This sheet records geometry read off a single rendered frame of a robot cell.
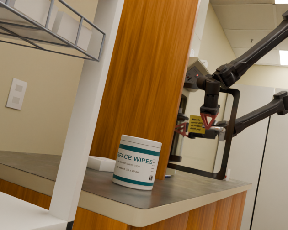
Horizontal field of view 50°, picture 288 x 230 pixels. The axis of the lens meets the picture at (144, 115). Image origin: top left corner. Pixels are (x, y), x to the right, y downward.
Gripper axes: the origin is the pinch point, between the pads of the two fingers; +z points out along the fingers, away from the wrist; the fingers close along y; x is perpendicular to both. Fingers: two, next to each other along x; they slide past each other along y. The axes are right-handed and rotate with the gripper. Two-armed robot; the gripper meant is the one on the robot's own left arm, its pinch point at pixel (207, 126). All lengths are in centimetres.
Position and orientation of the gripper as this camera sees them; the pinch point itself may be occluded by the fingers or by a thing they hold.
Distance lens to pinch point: 132.5
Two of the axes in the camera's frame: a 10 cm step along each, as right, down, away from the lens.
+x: 9.1, 1.7, -3.8
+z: -0.5, 9.5, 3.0
